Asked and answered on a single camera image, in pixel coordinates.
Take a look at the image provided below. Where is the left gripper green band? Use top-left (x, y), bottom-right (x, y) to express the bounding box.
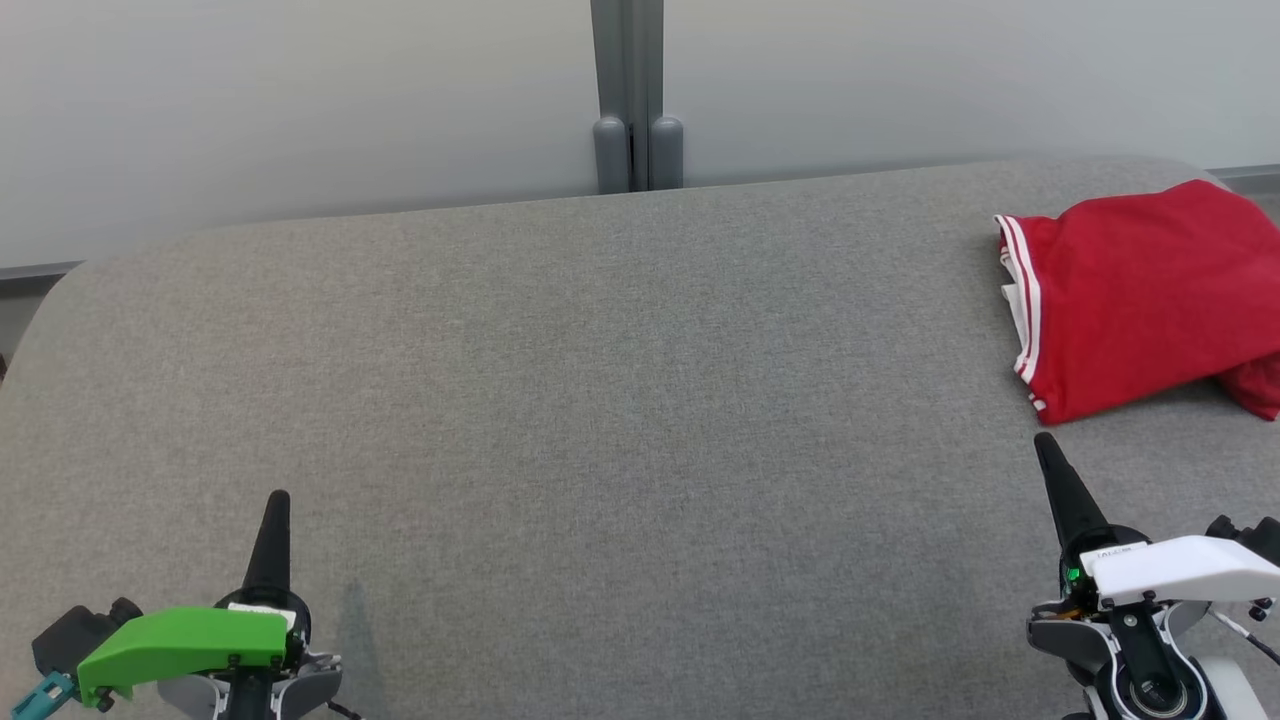
top-left (77, 490), bottom-right (313, 711)

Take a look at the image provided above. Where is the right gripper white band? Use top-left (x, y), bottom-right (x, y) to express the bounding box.
top-left (1034, 432), bottom-right (1280, 611)

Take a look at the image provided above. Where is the red basketball jersey black print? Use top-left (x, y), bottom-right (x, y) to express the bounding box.
top-left (995, 180), bottom-right (1280, 426)

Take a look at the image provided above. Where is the red shorts white trim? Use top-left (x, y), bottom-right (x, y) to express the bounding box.
top-left (1215, 350), bottom-right (1280, 421)

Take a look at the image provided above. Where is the left arm cable teal plug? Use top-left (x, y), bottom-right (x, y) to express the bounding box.
top-left (10, 672), bottom-right (76, 720)

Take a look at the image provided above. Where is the grey partition post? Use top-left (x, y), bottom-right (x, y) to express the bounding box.
top-left (590, 0), bottom-right (686, 194)

